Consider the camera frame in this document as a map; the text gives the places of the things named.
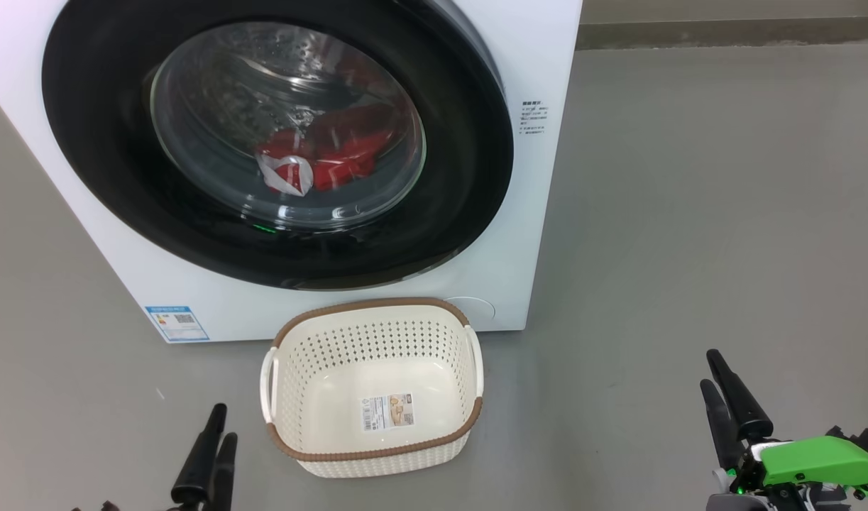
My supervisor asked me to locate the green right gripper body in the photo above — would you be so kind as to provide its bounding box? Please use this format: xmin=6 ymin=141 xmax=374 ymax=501
xmin=707 ymin=434 xmax=868 ymax=511

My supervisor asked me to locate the cream laundry basket brown rim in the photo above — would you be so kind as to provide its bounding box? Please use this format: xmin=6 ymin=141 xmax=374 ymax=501
xmin=260 ymin=297 xmax=485 ymax=478

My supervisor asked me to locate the blue energy label sticker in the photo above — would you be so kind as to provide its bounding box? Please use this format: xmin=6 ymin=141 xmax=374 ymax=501
xmin=145 ymin=305 xmax=210 ymax=343

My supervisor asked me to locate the paper product label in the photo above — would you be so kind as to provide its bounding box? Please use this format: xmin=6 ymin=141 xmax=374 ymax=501
xmin=363 ymin=394 xmax=414 ymax=432

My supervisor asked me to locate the red and white garment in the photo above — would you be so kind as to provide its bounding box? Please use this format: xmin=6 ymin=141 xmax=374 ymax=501
xmin=255 ymin=64 xmax=406 ymax=198

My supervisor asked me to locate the black round glass washer door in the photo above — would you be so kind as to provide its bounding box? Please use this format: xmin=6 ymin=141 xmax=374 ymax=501
xmin=42 ymin=0 xmax=514 ymax=290

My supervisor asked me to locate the round white filter cover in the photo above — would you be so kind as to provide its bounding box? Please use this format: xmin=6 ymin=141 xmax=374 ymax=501
xmin=444 ymin=297 xmax=496 ymax=331

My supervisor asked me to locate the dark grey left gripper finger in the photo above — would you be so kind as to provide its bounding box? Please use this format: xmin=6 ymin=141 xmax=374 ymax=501
xmin=171 ymin=403 xmax=227 ymax=506
xmin=208 ymin=433 xmax=238 ymax=511

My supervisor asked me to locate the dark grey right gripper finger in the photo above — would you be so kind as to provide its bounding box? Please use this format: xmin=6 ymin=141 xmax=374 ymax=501
xmin=706 ymin=349 xmax=774 ymax=442
xmin=700 ymin=380 xmax=744 ymax=469

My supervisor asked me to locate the white front-load washing machine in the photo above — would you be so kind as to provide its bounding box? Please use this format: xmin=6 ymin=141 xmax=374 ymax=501
xmin=0 ymin=0 xmax=583 ymax=345

